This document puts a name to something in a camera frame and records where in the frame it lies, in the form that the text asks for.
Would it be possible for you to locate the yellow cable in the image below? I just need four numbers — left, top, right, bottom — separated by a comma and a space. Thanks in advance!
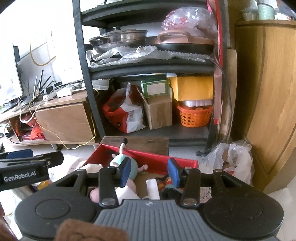
19, 99, 96, 151

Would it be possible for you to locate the green white box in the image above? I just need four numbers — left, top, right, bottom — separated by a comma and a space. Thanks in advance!
140, 78, 169, 98

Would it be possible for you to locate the yellow cardboard box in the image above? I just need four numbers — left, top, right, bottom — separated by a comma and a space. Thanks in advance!
169, 76, 214, 101

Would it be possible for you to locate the white foam block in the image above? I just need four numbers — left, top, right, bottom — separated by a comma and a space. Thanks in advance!
146, 179, 160, 200

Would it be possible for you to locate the floral pink cloth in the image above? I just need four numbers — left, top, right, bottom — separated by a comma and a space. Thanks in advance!
67, 158, 87, 174

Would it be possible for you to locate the black power cable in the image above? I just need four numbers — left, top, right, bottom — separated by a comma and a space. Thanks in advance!
195, 58, 233, 157

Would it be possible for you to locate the red white plastic bag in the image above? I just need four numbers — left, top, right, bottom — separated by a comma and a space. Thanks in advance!
102, 83, 145, 133

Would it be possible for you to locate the steel cooking pot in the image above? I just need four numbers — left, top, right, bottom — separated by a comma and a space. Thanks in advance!
89, 27, 148, 54

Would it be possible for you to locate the orange plastic basket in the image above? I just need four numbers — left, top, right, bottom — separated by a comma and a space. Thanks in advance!
176, 103, 213, 128

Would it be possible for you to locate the mint green cup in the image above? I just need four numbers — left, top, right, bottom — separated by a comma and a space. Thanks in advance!
257, 3, 275, 20

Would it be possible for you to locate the black red toy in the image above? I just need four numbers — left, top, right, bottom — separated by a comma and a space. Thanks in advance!
156, 175, 183, 200

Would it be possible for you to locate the dark wooden board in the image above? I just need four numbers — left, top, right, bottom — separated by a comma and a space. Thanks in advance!
100, 136, 169, 156

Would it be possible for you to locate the wooden tv stand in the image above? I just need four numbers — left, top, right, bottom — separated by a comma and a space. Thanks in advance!
1, 90, 100, 146

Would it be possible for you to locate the wooden cabinet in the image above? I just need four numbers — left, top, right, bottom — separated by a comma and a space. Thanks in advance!
233, 20, 295, 193

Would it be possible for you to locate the pink patterned plastic bag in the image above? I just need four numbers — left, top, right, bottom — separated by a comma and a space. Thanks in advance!
162, 6, 218, 39

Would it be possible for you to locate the bubble wrap sheet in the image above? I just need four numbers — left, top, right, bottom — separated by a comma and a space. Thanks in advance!
86, 45, 211, 68

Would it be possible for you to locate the red cardboard box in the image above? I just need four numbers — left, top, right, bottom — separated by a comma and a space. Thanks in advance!
84, 143, 200, 200

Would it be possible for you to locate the pink pig plush toy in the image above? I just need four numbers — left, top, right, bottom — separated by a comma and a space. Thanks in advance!
90, 138, 148, 203

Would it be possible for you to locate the brown cardboard box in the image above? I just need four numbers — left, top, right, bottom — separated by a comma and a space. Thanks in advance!
138, 87, 173, 130

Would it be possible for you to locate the black metal shelf rack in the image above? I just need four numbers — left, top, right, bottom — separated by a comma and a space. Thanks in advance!
72, 0, 232, 152

